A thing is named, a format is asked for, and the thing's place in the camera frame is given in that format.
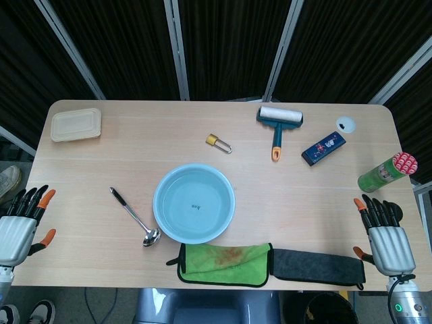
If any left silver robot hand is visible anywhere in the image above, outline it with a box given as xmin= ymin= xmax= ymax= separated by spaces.
xmin=0 ymin=184 xmax=57 ymax=267

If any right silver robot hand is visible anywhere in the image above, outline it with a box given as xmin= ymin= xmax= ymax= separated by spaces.
xmin=352 ymin=194 xmax=416 ymax=278

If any metal ladle black handle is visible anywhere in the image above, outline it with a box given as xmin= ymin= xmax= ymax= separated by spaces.
xmin=108 ymin=186 xmax=163 ymax=248

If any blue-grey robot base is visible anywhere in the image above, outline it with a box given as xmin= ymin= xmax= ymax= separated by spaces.
xmin=134 ymin=287 xmax=281 ymax=324

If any light blue bowl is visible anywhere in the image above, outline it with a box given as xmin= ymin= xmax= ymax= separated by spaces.
xmin=153 ymin=163 xmax=236 ymax=246

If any beige shoe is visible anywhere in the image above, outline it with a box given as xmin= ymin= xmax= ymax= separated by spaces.
xmin=0 ymin=165 xmax=22 ymax=204

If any green can red lid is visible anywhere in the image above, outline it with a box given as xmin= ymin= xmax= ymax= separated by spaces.
xmin=357 ymin=151 xmax=419 ymax=194

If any dark grey cloth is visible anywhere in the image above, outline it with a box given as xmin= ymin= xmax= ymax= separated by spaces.
xmin=271 ymin=248 xmax=367 ymax=291

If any white black sneaker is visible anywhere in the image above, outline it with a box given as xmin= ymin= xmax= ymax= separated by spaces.
xmin=0 ymin=303 xmax=20 ymax=324
xmin=28 ymin=299 xmax=56 ymax=324

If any black trash bin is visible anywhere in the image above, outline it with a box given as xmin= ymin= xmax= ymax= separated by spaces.
xmin=305 ymin=292 xmax=358 ymax=324

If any dark blue printed box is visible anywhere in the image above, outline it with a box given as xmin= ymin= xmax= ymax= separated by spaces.
xmin=300 ymin=130 xmax=347 ymax=167

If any beige lunch box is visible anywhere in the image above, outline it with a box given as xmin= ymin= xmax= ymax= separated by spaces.
xmin=50 ymin=107 xmax=103 ymax=142

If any green microfibre cloth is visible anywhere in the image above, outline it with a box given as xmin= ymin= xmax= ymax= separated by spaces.
xmin=165 ymin=242 xmax=273 ymax=288

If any teal lint roller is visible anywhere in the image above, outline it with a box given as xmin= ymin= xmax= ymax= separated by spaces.
xmin=255 ymin=105 xmax=304 ymax=162

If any yellow padlock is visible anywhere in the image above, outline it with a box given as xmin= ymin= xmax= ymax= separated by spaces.
xmin=206 ymin=133 xmax=234 ymax=155

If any grey partition frame post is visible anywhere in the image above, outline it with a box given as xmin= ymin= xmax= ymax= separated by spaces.
xmin=262 ymin=0 xmax=304 ymax=103
xmin=367 ymin=45 xmax=432 ymax=105
xmin=33 ymin=0 xmax=107 ymax=101
xmin=0 ymin=125 xmax=36 ymax=157
xmin=163 ymin=0 xmax=190 ymax=101

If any blue floor cable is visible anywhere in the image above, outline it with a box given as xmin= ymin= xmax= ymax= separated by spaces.
xmin=84 ymin=287 xmax=119 ymax=324

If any white cable grommet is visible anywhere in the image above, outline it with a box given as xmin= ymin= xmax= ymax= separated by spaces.
xmin=335 ymin=115 xmax=357 ymax=133

